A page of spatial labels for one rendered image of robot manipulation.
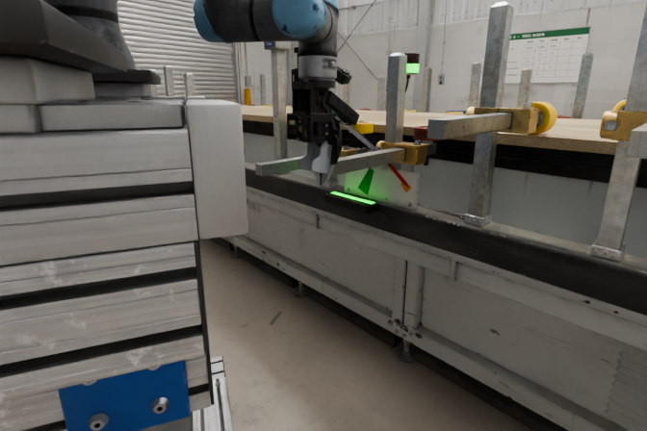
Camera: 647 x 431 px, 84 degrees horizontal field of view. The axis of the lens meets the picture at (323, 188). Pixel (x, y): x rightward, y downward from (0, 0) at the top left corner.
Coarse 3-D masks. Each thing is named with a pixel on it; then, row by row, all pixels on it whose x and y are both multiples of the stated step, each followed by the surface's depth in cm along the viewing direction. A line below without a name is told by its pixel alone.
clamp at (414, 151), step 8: (376, 144) 101; (384, 144) 98; (392, 144) 96; (400, 144) 95; (408, 144) 94; (424, 144) 94; (408, 152) 93; (416, 152) 92; (424, 152) 94; (408, 160) 94; (416, 160) 92; (424, 160) 95
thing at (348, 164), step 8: (432, 144) 103; (368, 152) 88; (376, 152) 88; (384, 152) 88; (392, 152) 90; (400, 152) 92; (432, 152) 104; (344, 160) 78; (352, 160) 80; (360, 160) 82; (368, 160) 84; (376, 160) 86; (384, 160) 88; (392, 160) 91; (400, 160) 93; (336, 168) 77; (344, 168) 78; (352, 168) 81; (360, 168) 82
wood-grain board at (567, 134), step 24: (264, 120) 166; (360, 120) 136; (384, 120) 136; (408, 120) 136; (576, 120) 136; (600, 120) 136; (528, 144) 89; (552, 144) 85; (576, 144) 82; (600, 144) 78
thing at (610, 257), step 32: (288, 192) 131; (320, 192) 119; (384, 224) 101; (416, 224) 94; (448, 224) 87; (480, 224) 83; (480, 256) 83; (512, 256) 78; (544, 256) 73; (576, 256) 69; (608, 256) 67; (576, 288) 70; (608, 288) 66; (640, 288) 63
